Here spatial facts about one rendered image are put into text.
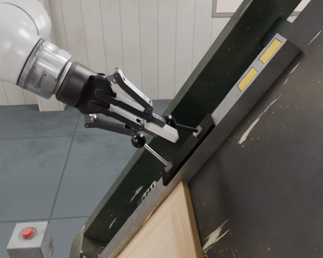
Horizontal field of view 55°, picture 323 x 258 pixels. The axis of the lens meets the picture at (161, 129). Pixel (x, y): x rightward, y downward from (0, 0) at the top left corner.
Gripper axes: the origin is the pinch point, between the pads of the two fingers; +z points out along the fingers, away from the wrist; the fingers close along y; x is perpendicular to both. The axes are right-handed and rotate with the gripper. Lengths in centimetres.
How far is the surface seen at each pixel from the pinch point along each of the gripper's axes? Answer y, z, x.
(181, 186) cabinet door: -12.8, 14.1, 3.7
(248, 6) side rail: 27.5, 11.0, 29.6
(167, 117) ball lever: 1.6, 0.7, 2.8
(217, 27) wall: -1, 110, 330
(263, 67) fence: 19.4, 12.0, 5.6
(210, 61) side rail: 11.0, 11.3, 29.4
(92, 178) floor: -158, 40, 169
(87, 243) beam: -69, 14, 27
